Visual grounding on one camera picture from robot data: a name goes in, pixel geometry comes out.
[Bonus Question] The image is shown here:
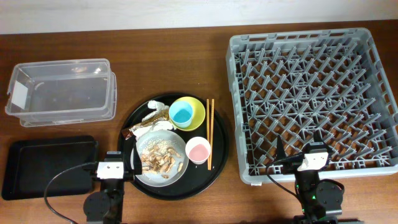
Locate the round black serving tray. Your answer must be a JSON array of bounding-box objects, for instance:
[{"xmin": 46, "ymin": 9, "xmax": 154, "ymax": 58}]
[{"xmin": 118, "ymin": 93, "xmax": 229, "ymax": 200}]

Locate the wooden chopstick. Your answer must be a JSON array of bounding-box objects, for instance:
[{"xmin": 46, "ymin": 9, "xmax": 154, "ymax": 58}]
[
  {"xmin": 206, "ymin": 99, "xmax": 210, "ymax": 170},
  {"xmin": 208, "ymin": 99, "xmax": 215, "ymax": 170}
]

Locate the light blue cup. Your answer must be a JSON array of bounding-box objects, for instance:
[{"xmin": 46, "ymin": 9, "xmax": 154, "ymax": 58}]
[{"xmin": 169, "ymin": 101, "xmax": 193, "ymax": 128}]

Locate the white rice pile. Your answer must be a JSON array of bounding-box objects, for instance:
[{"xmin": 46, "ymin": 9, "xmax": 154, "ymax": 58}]
[{"xmin": 142, "ymin": 138, "xmax": 174, "ymax": 154}]

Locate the pink cup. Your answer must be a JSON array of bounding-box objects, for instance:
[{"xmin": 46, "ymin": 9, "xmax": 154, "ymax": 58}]
[{"xmin": 185, "ymin": 137, "xmax": 211, "ymax": 165}]

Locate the grey dishwasher rack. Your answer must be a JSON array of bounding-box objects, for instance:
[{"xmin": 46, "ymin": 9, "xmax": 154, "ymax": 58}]
[{"xmin": 226, "ymin": 28, "xmax": 397, "ymax": 185}]

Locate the peanut shells pile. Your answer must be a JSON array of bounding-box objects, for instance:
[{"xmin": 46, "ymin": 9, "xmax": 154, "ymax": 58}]
[{"xmin": 141, "ymin": 145, "xmax": 184, "ymax": 179}]

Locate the grey plate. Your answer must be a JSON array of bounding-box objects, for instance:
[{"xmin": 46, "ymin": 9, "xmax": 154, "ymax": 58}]
[{"xmin": 136, "ymin": 130, "xmax": 189, "ymax": 187}]

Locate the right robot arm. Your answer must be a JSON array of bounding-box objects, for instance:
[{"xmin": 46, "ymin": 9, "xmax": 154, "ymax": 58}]
[{"xmin": 276, "ymin": 133, "xmax": 345, "ymax": 224}]

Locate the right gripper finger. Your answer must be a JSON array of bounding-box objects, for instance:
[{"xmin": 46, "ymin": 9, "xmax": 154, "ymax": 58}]
[
  {"xmin": 275, "ymin": 135, "xmax": 286, "ymax": 161},
  {"xmin": 312, "ymin": 130, "xmax": 330, "ymax": 152}
]

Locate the clear plastic bin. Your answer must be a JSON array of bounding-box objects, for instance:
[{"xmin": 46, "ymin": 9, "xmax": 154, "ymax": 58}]
[{"xmin": 5, "ymin": 58, "xmax": 117, "ymax": 127}]

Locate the white tissue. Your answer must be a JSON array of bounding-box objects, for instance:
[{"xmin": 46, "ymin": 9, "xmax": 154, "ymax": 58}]
[{"xmin": 134, "ymin": 100, "xmax": 175, "ymax": 140}]

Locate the black rectangular tray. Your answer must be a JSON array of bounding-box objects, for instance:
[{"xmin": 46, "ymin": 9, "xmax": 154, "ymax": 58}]
[{"xmin": 1, "ymin": 136, "xmax": 98, "ymax": 200}]

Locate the yellow bowl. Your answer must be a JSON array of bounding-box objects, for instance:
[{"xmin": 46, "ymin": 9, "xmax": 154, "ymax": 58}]
[{"xmin": 170, "ymin": 96, "xmax": 206, "ymax": 131}]

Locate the brown snack wrapper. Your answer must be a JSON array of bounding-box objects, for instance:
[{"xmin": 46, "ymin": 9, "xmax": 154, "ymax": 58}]
[{"xmin": 121, "ymin": 109, "xmax": 169, "ymax": 139}]

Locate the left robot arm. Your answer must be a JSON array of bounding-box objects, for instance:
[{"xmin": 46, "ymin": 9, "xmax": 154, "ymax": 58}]
[{"xmin": 83, "ymin": 136, "xmax": 142, "ymax": 223}]

